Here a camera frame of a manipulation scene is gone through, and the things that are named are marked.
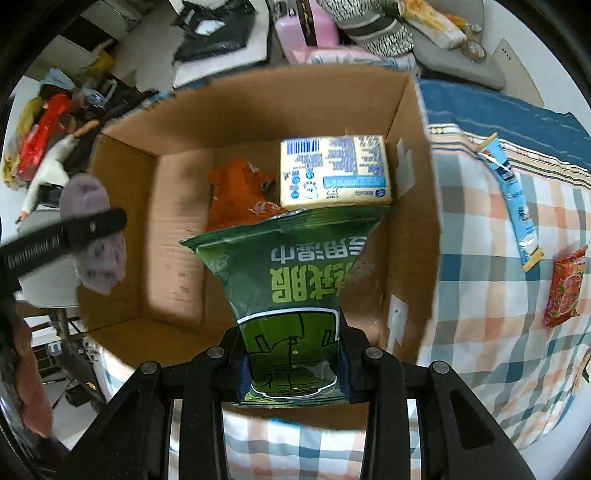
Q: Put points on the person's left hand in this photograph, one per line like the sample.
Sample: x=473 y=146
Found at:
x=30 y=374

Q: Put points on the red plastic bag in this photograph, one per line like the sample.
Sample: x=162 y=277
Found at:
x=44 y=134

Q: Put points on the red snack packet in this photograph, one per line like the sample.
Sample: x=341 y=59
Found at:
x=564 y=287

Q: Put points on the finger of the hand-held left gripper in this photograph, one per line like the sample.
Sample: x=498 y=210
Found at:
x=94 y=226

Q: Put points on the green wet wipes packet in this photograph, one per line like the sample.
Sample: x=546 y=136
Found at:
x=291 y=295

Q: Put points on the blue striped towel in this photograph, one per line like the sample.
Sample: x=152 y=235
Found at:
x=498 y=110

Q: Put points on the blue tube packet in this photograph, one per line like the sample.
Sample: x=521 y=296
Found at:
x=511 y=198

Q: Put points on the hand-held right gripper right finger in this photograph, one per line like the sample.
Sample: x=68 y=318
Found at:
x=347 y=350

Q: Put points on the black bag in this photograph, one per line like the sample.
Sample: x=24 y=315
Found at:
x=217 y=27

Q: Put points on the plaid blanket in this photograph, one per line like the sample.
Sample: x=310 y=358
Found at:
x=503 y=295

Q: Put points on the cardboard box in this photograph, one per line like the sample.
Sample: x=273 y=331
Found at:
x=258 y=221

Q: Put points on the orange snack packet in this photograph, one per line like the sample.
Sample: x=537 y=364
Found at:
x=240 y=194

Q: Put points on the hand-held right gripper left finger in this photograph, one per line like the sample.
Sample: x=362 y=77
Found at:
x=234 y=347

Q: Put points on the white goose plush toy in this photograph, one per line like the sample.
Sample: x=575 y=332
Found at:
x=48 y=168

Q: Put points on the yellow tissue pack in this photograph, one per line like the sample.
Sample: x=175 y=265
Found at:
x=333 y=170

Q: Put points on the black and white striped cloth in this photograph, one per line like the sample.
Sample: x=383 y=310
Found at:
x=369 y=23

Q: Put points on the pink suitcase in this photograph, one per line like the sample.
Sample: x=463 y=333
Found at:
x=304 y=27

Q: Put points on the grey cushion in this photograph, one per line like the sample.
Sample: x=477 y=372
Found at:
x=457 y=60

